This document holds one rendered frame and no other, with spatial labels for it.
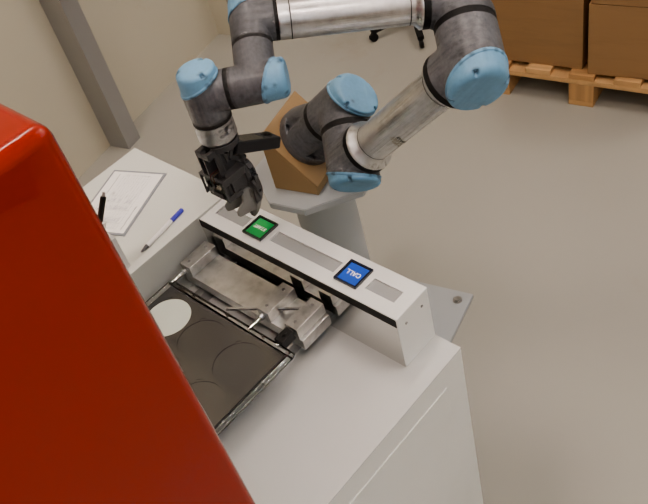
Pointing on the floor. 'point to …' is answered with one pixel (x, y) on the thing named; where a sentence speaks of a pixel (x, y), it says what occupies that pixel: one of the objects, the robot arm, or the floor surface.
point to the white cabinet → (424, 452)
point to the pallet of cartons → (583, 44)
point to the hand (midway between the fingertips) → (255, 208)
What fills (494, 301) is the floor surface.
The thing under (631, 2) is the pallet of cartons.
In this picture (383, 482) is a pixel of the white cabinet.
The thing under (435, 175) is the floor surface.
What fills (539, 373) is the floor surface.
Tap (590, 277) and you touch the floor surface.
